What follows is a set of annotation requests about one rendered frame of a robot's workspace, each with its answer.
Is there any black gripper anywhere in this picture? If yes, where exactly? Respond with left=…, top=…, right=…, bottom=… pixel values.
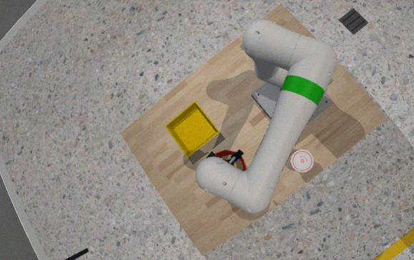
left=227, top=149, right=244, bottom=165

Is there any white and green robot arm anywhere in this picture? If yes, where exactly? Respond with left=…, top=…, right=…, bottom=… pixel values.
left=195, top=20, right=337, bottom=213

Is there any yellow square tray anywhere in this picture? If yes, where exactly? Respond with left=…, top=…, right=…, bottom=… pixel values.
left=165, top=101, right=220, bottom=157

